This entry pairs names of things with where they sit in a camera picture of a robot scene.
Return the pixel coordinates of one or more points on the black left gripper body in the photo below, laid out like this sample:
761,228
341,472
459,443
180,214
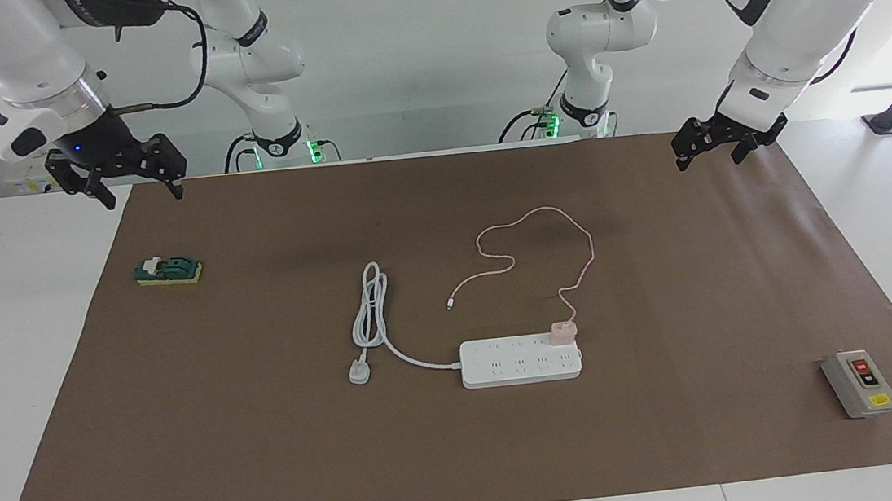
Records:
721,130

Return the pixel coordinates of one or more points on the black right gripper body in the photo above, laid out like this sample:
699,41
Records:
113,151

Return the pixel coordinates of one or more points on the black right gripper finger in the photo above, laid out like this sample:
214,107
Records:
106,197
175,187

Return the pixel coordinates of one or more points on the pink charger adapter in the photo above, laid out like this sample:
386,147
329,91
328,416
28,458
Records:
562,333

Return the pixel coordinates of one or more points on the white power strip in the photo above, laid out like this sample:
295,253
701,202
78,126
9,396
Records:
521,362

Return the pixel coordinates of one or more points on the white box yellow labels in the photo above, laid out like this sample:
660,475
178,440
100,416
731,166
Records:
26,186

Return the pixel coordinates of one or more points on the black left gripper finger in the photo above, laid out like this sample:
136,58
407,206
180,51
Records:
684,161
740,153

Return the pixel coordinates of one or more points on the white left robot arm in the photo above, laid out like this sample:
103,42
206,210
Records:
799,12

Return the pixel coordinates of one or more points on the green knife switch yellow base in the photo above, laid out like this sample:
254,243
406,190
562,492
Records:
169,269

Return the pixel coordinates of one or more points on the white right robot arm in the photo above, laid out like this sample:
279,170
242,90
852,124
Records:
18,54

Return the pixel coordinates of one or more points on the brown paper mat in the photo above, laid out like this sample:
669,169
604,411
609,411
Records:
465,445

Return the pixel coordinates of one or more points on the grey push button box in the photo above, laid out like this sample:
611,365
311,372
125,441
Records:
860,386

